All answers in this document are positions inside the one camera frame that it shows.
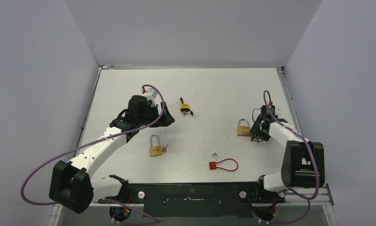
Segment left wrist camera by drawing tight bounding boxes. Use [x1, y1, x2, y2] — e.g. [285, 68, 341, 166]
[141, 87, 158, 103]

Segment red cable lock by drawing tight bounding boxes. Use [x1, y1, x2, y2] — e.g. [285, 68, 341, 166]
[208, 158, 239, 172]

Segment brass padlock long shackle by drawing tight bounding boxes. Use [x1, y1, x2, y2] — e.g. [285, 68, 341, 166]
[150, 134, 163, 157]

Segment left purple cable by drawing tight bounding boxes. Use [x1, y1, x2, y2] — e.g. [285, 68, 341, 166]
[20, 84, 166, 226]

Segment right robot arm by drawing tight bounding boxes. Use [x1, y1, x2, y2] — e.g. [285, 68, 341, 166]
[250, 105, 325, 202]

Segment keys of yellow padlock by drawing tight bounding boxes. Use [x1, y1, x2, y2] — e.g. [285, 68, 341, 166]
[182, 111, 198, 118]

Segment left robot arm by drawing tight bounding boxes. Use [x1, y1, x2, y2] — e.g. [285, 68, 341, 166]
[49, 94, 175, 214]

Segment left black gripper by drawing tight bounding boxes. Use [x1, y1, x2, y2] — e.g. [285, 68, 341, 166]
[138, 102, 174, 128]

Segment keys beside long-shackle padlock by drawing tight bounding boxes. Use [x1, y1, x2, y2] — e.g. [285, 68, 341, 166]
[162, 144, 169, 153]

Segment yellow black padlock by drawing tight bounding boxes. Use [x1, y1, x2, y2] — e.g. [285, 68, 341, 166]
[180, 97, 192, 113]

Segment brass padlock short shackle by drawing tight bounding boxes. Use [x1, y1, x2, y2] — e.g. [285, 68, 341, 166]
[237, 119, 251, 137]

